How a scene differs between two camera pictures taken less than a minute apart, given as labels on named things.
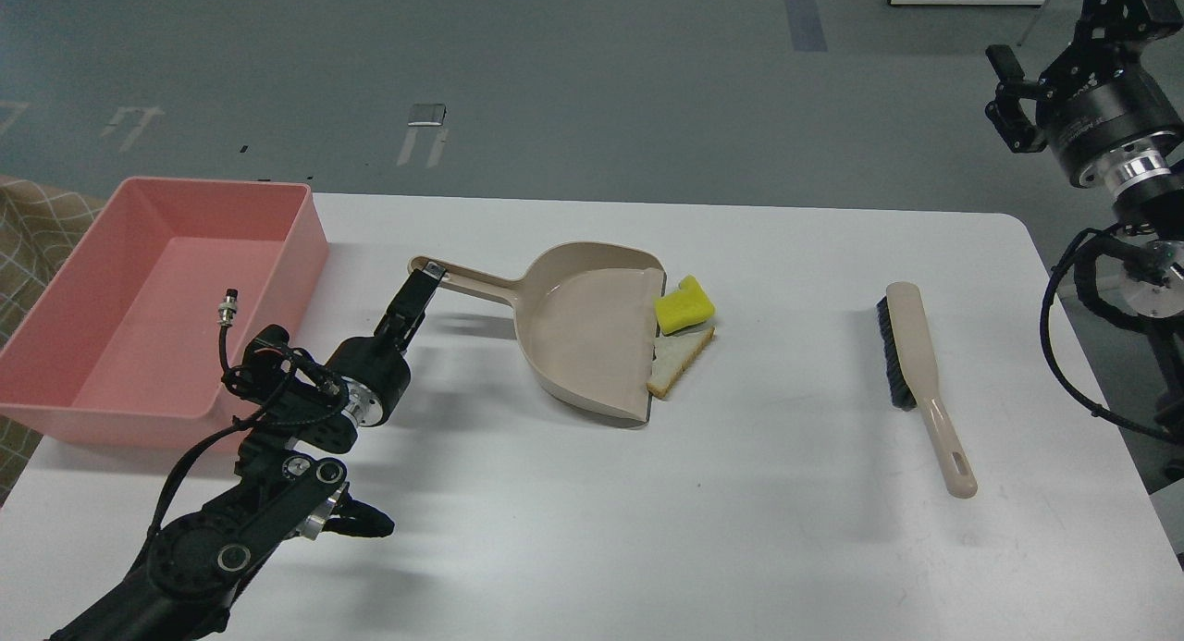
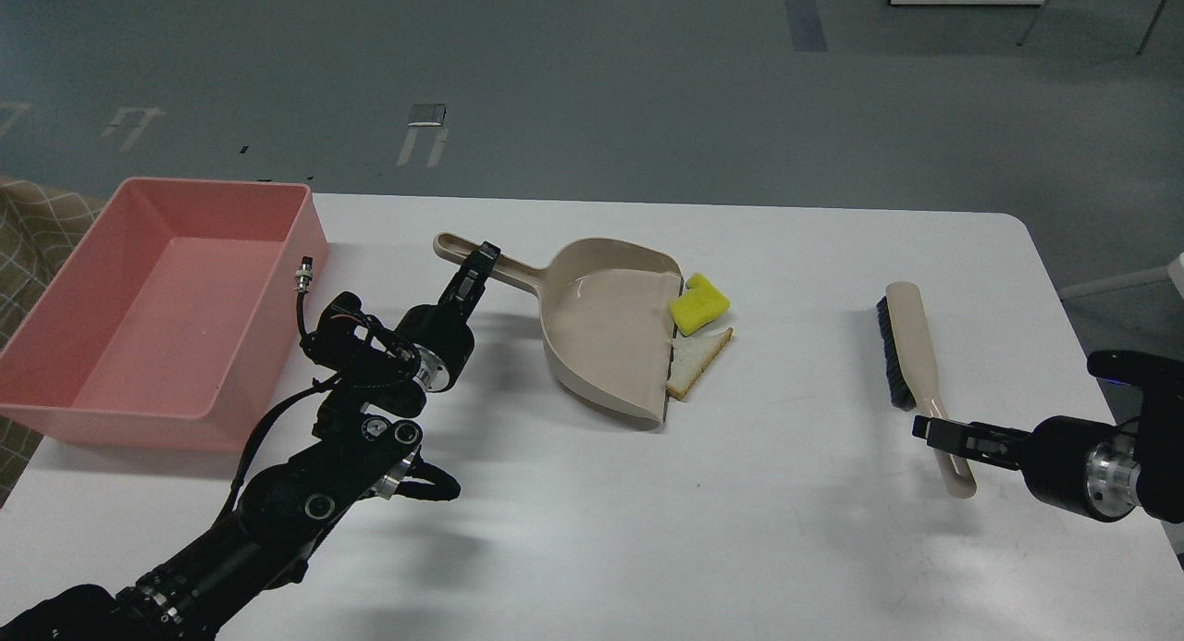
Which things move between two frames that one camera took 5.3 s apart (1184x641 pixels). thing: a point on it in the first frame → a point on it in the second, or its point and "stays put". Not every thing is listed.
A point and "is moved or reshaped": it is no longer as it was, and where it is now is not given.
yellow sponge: x=684 y=309 is moved or reshaped
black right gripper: x=1102 y=93 → x=1084 y=466
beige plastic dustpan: x=586 y=318 is moved or reshaped
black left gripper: x=376 y=374 → x=440 y=332
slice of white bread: x=674 y=354 → x=693 y=355
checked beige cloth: x=43 y=227 stays put
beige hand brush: x=908 y=350 stays put
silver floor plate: x=426 y=115 stays put
